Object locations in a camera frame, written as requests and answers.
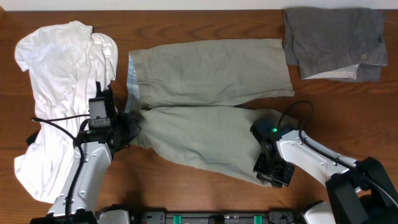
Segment khaki green shorts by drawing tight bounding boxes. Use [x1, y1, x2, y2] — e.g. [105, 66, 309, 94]
[126, 39, 295, 184]

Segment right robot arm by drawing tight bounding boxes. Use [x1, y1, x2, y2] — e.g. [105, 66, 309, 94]
[250, 119, 397, 223]

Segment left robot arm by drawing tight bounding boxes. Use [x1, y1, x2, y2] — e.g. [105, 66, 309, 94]
[31, 96, 141, 224]

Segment white shirt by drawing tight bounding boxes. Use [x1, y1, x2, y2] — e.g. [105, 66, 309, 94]
[14, 21, 118, 203]

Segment folded grey shorts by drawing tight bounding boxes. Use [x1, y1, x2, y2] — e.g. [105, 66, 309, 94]
[283, 7, 388, 82]

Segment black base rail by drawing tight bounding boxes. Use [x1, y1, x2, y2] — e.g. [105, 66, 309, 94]
[96, 203, 308, 224]

